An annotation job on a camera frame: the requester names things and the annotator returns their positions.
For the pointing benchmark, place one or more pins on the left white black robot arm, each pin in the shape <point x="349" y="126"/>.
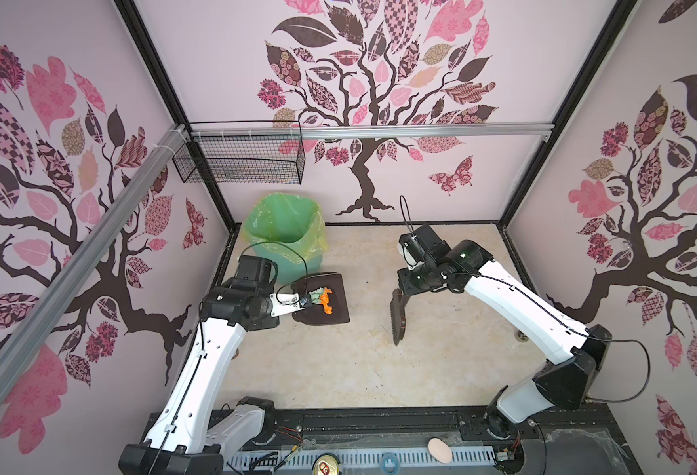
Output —
<point x="183" y="439"/>

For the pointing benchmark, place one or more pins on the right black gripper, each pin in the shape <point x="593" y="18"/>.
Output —
<point x="402" y="278"/>

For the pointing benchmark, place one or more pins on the black wire basket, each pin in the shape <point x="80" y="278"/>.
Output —
<point x="246" y="152"/>

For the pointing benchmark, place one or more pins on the dark brown dustpan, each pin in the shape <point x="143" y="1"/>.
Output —
<point x="314" y="316"/>

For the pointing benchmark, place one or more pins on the green scrap front right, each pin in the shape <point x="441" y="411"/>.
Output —
<point x="315" y="295"/>

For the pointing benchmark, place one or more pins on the silver aluminium rail back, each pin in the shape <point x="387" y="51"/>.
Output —
<point x="381" y="132"/>

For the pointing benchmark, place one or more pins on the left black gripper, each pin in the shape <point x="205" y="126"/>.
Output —
<point x="264" y="323"/>

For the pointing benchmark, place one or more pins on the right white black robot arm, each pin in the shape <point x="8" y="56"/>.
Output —
<point x="574" y="353"/>

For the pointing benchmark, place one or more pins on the beige oval disc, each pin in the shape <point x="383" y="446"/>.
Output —
<point x="440" y="451"/>

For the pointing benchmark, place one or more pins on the silver aluminium rail left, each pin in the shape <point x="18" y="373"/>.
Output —
<point x="24" y="343"/>

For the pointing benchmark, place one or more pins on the orange scrap right middle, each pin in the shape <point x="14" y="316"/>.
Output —
<point x="325" y="301"/>

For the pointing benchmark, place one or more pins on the silver aluminium rail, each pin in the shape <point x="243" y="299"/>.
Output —
<point x="24" y="343"/>
<point x="381" y="132"/>

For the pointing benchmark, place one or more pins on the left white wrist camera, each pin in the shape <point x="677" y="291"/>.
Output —
<point x="283" y="304"/>

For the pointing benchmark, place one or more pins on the dark brown hand brush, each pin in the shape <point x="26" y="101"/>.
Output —
<point x="398" y="305"/>

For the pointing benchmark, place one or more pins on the green bin with liner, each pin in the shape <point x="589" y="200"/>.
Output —
<point x="289" y="230"/>

